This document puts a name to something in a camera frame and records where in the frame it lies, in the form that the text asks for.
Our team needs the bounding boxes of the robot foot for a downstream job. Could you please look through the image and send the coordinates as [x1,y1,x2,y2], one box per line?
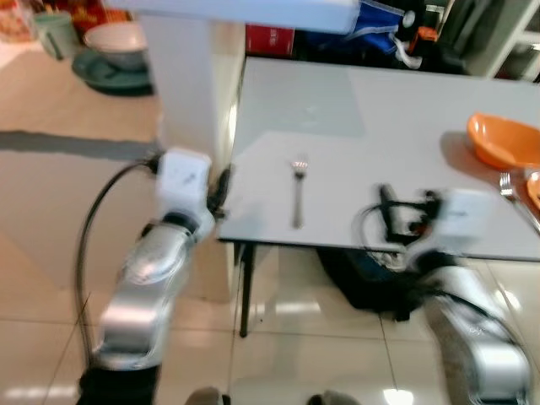
[307,390,357,405]
[186,387,230,405]

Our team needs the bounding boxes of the blue bag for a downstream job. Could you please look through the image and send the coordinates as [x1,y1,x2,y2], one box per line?
[336,0,408,57]

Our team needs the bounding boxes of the pale ceramic bowl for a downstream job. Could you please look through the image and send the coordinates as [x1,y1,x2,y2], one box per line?
[82,21,149,73]

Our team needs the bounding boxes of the white strap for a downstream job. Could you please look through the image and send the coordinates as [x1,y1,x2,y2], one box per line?
[395,38,423,72]

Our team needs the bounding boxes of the black table leg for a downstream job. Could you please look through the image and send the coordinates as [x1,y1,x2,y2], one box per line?
[238,240,255,339]

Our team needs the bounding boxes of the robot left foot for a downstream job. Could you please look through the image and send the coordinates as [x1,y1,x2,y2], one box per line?
[186,387,230,405]

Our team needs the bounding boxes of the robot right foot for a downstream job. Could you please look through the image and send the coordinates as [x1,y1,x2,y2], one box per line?
[307,390,357,405]

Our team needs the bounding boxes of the dark green plate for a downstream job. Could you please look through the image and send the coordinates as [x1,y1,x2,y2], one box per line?
[71,48,154,95]

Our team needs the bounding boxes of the green mug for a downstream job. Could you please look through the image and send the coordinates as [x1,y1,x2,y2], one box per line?
[33,12,78,61]

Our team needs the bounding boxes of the brown mat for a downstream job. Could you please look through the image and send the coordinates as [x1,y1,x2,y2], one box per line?
[0,40,163,144]

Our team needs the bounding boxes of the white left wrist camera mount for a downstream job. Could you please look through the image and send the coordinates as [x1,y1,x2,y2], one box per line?
[156,148,213,213]

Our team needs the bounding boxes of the red box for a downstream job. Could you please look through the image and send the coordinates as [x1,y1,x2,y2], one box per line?
[245,24,297,59]

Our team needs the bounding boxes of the white shelf unit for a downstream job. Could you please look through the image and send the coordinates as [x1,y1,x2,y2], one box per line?
[105,0,382,163]

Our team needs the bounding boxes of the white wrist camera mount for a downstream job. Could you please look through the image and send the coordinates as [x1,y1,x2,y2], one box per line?
[429,189,500,251]
[156,148,213,213]

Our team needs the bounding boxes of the silver metal fork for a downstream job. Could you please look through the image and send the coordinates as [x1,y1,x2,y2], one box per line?
[290,158,310,230]
[499,172,540,235]

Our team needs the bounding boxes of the colourful snack package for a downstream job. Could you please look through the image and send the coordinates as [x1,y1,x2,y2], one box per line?
[0,0,36,45]

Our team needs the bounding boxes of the orange bowl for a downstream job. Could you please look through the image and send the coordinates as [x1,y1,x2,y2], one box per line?
[466,112,540,170]

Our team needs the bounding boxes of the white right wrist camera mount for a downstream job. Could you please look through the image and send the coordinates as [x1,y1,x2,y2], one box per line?
[429,189,500,251]

